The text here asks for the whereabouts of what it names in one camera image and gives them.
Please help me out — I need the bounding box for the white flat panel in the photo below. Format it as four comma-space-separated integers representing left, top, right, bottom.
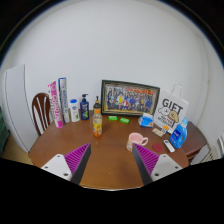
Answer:
0, 63, 39, 154

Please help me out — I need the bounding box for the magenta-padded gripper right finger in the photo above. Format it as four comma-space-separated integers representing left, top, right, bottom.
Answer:
131, 143, 184, 186

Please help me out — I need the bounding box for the flat round red coaster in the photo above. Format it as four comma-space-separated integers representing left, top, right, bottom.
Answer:
152, 142, 164, 153

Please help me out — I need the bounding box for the framed group photo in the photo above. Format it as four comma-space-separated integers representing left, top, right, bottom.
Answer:
100, 79, 161, 117

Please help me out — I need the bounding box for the white paper gift bag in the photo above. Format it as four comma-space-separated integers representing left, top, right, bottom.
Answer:
153, 83, 190, 134

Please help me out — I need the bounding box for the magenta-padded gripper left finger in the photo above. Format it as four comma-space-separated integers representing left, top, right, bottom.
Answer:
40, 143, 92, 186

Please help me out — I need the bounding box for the orange-capped clear drink bottle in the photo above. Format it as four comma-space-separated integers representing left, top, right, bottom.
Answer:
92, 107, 104, 138

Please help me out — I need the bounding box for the blue detergent bottle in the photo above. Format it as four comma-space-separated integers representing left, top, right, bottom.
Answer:
168, 117, 190, 150

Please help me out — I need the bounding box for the brown wooden chair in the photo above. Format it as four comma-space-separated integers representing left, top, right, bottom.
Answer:
31, 92, 54, 137

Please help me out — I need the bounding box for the long white and blue box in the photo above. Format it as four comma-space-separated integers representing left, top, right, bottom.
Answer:
57, 77, 71, 124

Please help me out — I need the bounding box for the white remote control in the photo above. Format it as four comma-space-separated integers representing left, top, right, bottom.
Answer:
162, 139, 176, 154

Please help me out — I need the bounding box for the brown pump bottle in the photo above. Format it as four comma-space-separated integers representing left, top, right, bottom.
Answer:
93, 96, 102, 113

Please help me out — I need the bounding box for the white radiator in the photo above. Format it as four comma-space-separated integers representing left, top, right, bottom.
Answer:
199, 146, 219, 164

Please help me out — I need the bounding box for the pink ceramic mug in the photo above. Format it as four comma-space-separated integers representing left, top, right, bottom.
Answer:
126, 132, 149, 153

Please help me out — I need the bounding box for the brown wooden side cabinet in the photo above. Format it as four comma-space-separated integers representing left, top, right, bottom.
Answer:
181, 120, 209, 164

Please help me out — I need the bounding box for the long pink box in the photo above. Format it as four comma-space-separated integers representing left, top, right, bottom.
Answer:
47, 80, 64, 130

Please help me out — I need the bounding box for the dark blue pump bottle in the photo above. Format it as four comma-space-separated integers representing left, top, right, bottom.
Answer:
79, 93, 91, 121

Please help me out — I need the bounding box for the blue tissue pack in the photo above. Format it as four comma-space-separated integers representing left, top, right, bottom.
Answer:
138, 112, 155, 128

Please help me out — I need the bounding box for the white blue-capped lotion bottle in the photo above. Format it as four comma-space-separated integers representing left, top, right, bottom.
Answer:
68, 98, 81, 123

